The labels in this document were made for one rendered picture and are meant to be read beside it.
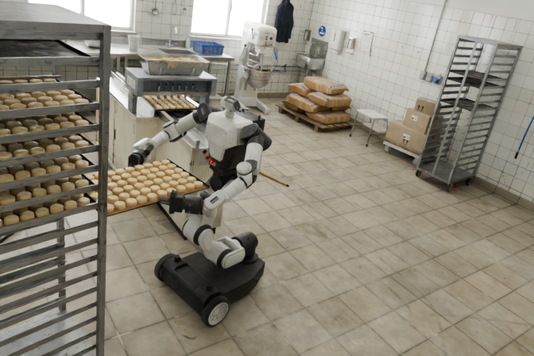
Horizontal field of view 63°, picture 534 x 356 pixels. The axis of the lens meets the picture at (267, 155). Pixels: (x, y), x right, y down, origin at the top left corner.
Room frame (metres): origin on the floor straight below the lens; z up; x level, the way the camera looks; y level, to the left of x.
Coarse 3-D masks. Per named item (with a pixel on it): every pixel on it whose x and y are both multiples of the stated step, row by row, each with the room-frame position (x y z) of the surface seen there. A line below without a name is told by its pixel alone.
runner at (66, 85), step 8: (80, 80) 1.57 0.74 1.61; (88, 80) 1.59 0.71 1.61; (96, 80) 1.61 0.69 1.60; (0, 88) 1.36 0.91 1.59; (8, 88) 1.38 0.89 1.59; (16, 88) 1.40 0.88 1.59; (24, 88) 1.42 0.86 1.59; (32, 88) 1.43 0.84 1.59; (40, 88) 1.45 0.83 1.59; (48, 88) 1.48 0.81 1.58; (56, 88) 1.50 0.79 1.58; (64, 88) 1.52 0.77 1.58; (72, 88) 1.54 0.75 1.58; (80, 88) 1.56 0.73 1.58
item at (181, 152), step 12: (192, 132) 3.28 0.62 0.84; (204, 132) 3.33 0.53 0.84; (168, 144) 3.29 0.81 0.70; (180, 144) 3.12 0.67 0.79; (204, 144) 3.07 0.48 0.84; (156, 156) 3.50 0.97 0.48; (168, 156) 3.28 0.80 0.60; (180, 156) 3.10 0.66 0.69; (192, 156) 2.97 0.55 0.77; (192, 168) 2.97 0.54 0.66; (204, 168) 3.03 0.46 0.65; (204, 180) 3.04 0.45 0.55; (168, 216) 3.27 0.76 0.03; (180, 216) 3.02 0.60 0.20; (216, 216) 3.13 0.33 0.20; (180, 228) 3.01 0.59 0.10
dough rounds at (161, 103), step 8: (144, 96) 3.78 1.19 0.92; (152, 96) 3.80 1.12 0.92; (160, 96) 3.84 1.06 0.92; (168, 96) 3.89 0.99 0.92; (176, 96) 3.97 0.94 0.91; (152, 104) 3.60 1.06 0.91; (160, 104) 3.64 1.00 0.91; (168, 104) 3.65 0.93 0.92; (176, 104) 3.69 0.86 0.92; (184, 104) 3.73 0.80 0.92; (192, 104) 3.77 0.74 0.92
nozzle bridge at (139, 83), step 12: (132, 72) 3.52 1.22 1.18; (144, 72) 3.59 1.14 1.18; (204, 72) 3.98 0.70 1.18; (132, 84) 3.49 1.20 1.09; (144, 84) 3.51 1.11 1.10; (156, 84) 3.57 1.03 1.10; (180, 84) 3.71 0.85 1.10; (204, 84) 3.85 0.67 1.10; (216, 84) 3.83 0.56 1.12; (132, 96) 3.48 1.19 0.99; (204, 96) 3.91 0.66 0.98; (132, 108) 3.47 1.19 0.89
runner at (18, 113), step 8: (72, 104) 1.54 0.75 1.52; (80, 104) 1.56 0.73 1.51; (88, 104) 1.59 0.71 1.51; (96, 104) 1.61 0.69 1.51; (0, 112) 1.36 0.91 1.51; (8, 112) 1.37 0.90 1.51; (16, 112) 1.39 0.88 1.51; (24, 112) 1.41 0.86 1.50; (32, 112) 1.43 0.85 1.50; (40, 112) 1.45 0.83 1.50; (48, 112) 1.48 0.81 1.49; (56, 112) 1.50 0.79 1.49; (64, 112) 1.52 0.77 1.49
